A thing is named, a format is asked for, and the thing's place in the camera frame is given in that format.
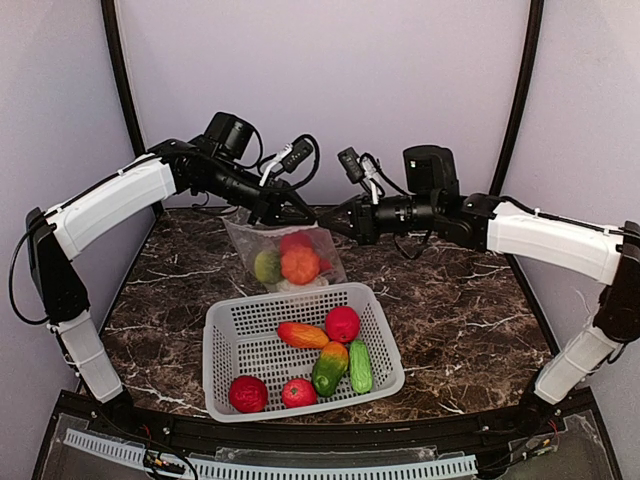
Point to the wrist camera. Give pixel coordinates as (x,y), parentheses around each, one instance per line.
(362,170)
(285,161)

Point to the clear zip top bag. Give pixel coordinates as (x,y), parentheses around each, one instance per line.
(249,240)

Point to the black frame post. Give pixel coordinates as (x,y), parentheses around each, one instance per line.
(120,74)
(521,90)

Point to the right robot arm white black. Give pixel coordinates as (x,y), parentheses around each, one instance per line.
(432,204)

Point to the red wrinkled fruit front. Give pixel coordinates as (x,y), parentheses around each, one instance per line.
(248,394)

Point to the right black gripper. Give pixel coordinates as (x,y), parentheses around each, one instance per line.
(364,220)

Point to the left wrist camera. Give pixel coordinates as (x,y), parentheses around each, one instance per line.
(285,161)

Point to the yellow lemon toy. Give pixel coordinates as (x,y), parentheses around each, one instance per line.
(267,267)

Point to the red wrinkled fruit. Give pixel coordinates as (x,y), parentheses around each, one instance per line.
(248,394)
(294,240)
(342,324)

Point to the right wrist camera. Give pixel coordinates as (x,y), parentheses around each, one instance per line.
(362,170)

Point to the right black frame post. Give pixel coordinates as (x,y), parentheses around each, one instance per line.
(521,90)

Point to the orange pumpkin toy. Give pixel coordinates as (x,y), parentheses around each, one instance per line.
(300,265)

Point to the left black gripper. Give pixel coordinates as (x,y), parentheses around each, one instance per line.
(267,205)

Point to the white perforated plastic basket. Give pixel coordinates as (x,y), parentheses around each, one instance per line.
(240,339)

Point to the left black frame post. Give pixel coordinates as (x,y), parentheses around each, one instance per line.
(120,74)

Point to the black front rail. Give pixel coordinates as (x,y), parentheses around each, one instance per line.
(573,443)

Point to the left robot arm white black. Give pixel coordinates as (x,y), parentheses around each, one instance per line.
(56,239)

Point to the orange yellow mango toy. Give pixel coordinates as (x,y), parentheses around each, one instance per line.
(302,336)

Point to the green orange mango toy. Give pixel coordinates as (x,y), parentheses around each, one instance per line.
(329,368)

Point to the white slotted cable duct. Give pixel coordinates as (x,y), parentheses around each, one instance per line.
(232,463)

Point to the red tomato fruit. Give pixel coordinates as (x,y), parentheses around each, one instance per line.
(298,392)

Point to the red chili pepper toy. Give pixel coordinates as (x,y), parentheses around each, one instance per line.
(324,265)

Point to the green bitter gourd toy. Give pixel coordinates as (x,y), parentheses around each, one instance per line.
(360,369)

